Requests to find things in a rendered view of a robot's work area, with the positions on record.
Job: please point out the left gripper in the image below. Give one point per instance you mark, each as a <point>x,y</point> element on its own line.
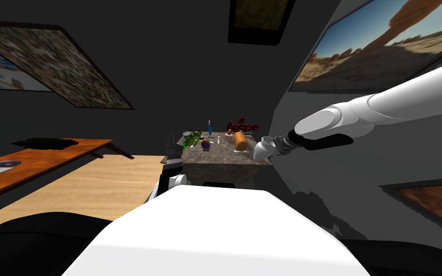
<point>175,153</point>

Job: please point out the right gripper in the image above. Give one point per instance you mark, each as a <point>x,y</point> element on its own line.
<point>279,145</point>

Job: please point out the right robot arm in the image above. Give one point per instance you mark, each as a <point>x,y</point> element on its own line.
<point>397,103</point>

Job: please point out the green bottle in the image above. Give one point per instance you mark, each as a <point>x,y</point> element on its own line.
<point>192,139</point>

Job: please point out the grey bowl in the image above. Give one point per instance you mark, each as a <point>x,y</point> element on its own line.
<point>187,134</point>

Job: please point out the orange bread loaf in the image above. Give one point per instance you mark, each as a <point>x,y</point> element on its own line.
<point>240,141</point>

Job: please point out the red letter ornament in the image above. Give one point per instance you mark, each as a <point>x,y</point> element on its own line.
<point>242,126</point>

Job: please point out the multicoloured ball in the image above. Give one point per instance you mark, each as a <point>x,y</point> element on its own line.
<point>205,145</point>

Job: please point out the pink cup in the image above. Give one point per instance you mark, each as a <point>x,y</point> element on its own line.
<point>229,137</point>

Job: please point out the blue bottle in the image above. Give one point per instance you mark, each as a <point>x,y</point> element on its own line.
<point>210,127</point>

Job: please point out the grey marble table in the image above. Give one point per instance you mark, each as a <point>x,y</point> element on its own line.
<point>221,159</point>

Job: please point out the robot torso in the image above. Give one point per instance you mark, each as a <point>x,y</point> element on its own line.
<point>213,234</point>

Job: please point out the brown wooden table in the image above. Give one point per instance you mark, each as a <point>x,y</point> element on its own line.
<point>52,157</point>

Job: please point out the dark framed wall picture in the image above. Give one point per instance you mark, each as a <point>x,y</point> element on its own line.
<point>259,19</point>

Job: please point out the desert landscape wall picture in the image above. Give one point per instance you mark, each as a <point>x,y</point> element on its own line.
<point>374,50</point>

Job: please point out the speckled mosaic wall picture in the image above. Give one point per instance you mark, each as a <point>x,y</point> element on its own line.
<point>56,65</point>

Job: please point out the brown framed wall picture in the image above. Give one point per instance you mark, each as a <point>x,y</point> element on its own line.
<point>435,203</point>

